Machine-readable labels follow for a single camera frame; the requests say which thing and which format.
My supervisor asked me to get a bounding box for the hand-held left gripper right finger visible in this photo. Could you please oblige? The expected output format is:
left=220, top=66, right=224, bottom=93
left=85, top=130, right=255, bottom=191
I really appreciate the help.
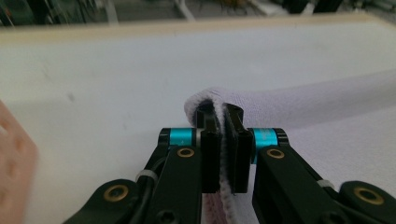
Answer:
left=223, top=103, right=254, bottom=194

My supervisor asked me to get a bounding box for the lilac printed towel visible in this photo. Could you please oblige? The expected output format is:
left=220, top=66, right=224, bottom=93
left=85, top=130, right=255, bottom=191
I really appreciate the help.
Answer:
left=183, top=69, right=396, bottom=224

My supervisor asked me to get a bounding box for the white foam mat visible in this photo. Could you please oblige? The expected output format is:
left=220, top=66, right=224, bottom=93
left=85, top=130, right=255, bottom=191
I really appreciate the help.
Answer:
left=0, top=21, right=396, bottom=224

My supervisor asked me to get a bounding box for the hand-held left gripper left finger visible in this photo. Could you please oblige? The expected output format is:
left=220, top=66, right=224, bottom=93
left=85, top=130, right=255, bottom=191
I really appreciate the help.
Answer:
left=195, top=102, right=222, bottom=194

